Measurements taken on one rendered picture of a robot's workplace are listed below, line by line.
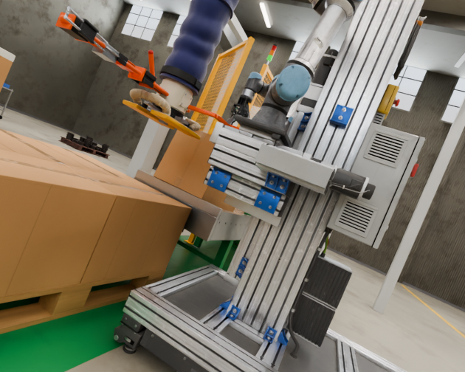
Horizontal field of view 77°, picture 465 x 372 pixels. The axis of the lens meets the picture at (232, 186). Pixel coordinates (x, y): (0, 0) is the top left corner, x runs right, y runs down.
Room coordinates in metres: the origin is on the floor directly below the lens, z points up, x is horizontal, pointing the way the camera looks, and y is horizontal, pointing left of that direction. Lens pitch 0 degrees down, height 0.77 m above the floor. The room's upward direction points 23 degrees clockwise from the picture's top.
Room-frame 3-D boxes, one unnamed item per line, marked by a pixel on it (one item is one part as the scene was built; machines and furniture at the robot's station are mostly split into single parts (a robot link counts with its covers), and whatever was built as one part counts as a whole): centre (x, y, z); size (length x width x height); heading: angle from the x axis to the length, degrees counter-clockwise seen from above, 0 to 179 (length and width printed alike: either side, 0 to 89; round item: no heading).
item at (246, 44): (3.11, 0.55, 1.05); 0.87 x 0.10 x 2.10; 27
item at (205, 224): (1.89, 0.32, 0.47); 0.70 x 0.03 x 0.15; 65
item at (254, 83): (1.72, 0.12, 1.36); 0.09 x 0.08 x 0.11; 115
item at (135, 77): (1.34, 0.57, 1.06); 0.10 x 0.08 x 0.06; 67
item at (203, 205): (1.89, 0.32, 0.58); 0.70 x 0.03 x 0.06; 65
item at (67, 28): (1.02, 0.71, 1.05); 0.08 x 0.07 x 0.05; 157
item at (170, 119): (1.53, 0.39, 0.95); 0.34 x 0.10 x 0.05; 157
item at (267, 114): (1.26, -0.04, 1.09); 0.15 x 0.15 x 0.10
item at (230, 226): (2.82, -0.47, 0.50); 2.31 x 0.05 x 0.19; 155
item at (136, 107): (1.61, 0.56, 0.95); 0.34 x 0.10 x 0.05; 157
